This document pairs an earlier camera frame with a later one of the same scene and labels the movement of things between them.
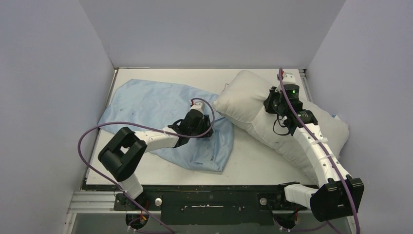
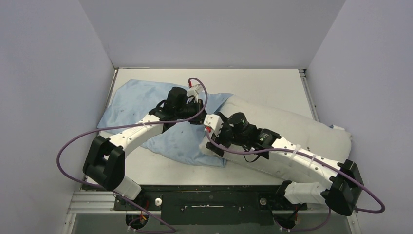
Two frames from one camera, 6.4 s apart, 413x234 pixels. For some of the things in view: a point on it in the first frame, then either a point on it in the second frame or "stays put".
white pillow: (242, 98) -> (330, 142)
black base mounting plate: (253, 205) stays put
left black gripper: (205, 125) -> (197, 106)
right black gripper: (271, 104) -> (216, 142)
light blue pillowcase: (144, 105) stays put
